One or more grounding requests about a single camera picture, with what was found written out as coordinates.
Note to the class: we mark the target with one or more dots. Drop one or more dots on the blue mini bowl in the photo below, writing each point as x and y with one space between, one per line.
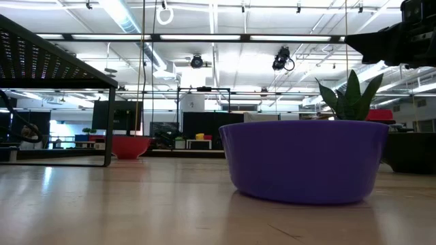
303 163

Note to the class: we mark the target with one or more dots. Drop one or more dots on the red flower print mini bowl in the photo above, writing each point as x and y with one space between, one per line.
129 148

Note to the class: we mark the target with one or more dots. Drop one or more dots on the green snake plant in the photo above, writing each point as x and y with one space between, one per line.
352 102

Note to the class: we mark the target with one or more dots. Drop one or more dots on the round black ceiling fixture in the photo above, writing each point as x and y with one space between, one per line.
197 61

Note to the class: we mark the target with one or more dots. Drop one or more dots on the black partition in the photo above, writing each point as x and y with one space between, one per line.
213 127

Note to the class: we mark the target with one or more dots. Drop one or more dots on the small red box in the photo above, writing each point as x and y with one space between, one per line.
207 137

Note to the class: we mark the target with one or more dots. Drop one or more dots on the small yellow box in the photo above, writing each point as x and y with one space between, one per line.
200 136

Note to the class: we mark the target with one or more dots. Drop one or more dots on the small white table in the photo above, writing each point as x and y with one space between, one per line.
199 141

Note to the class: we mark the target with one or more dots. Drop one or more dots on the small potted plant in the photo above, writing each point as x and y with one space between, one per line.
180 144

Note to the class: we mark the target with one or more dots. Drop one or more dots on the black overhead light beam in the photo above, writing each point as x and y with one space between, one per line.
155 37

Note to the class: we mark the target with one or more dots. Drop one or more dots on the dark background monitor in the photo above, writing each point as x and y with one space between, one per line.
164 129

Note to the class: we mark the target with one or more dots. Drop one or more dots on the black display panel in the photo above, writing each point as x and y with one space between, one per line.
117 119

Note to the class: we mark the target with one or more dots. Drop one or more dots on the black perforated metal rack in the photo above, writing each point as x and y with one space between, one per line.
51 83

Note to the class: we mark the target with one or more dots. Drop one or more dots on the person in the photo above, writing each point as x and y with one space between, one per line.
29 144

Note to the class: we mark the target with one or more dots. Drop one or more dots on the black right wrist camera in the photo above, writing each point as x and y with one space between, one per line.
412 12

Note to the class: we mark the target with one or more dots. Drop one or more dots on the black hanging camera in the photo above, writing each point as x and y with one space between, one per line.
280 59

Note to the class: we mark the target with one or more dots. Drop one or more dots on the black aluminium rig frame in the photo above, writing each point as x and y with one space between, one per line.
190 154

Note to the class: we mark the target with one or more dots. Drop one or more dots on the silver ventilation duct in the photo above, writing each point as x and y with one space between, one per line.
122 17

